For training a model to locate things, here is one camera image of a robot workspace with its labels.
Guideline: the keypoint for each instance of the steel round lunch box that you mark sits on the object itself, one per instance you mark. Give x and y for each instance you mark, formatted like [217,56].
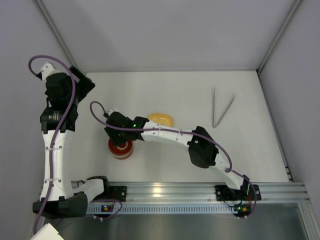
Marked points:
[121,155]

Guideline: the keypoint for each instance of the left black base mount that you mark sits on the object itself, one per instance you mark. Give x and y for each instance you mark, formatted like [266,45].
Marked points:
[118,192]

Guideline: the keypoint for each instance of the slotted cable duct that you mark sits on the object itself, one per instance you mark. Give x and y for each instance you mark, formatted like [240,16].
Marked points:
[181,208]

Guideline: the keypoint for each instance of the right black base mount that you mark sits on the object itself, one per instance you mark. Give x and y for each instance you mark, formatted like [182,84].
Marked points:
[223,193]

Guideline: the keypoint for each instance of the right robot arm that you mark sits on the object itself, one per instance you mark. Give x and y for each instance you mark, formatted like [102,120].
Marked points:
[203,151]

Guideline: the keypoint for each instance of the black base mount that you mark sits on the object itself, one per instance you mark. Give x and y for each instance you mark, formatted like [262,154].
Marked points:
[118,192]
[223,193]

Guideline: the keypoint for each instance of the aluminium mounting rail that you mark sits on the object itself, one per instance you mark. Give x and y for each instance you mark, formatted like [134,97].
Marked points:
[205,192]

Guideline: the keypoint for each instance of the red round lid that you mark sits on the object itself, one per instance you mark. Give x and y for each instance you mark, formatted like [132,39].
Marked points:
[121,147]

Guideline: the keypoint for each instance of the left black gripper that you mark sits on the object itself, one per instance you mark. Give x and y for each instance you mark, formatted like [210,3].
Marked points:
[83,81]

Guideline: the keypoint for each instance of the metal serving tongs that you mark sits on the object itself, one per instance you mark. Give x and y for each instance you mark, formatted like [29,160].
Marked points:
[222,99]

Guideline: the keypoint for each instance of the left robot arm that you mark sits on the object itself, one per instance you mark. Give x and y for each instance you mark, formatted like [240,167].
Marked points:
[58,199]

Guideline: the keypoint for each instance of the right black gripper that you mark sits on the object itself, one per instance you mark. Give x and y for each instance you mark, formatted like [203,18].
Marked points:
[115,137]

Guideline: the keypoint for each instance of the white box corner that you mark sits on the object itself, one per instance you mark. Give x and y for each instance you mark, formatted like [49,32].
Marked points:
[47,232]

